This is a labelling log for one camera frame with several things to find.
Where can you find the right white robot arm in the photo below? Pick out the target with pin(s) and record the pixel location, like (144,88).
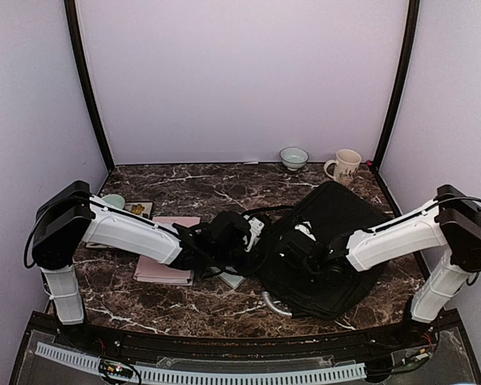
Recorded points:
(451,222)

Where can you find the right black frame post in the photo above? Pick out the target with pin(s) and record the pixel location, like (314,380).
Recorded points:
(399,83)

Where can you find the grey notebook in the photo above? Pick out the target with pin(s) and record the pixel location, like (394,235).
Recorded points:
(233,281)

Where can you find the pink book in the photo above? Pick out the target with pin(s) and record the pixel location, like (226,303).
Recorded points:
(150,271)

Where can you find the floral placemat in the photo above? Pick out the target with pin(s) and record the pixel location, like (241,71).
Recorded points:
(139,208)

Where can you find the black front table rail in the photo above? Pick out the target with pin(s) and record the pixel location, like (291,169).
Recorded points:
(131,341)

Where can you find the green bowl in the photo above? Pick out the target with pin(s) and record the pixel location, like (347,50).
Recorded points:
(115,200)

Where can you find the small white bowl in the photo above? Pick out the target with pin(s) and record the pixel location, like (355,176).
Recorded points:
(294,158)

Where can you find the cream mug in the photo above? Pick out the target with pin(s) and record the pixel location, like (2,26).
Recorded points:
(343,167)

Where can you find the white cable duct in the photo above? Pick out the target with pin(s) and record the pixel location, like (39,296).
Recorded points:
(179,372)

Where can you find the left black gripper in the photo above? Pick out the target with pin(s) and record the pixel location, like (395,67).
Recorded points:
(244,249)

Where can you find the black frame post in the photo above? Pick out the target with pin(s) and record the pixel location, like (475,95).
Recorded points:
(76,39)
(399,83)

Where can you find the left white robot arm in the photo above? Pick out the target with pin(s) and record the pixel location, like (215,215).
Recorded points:
(74,216)

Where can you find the left black frame post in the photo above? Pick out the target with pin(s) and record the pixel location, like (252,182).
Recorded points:
(76,39)

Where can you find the black student bag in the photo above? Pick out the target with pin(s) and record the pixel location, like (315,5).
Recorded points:
(332,210)

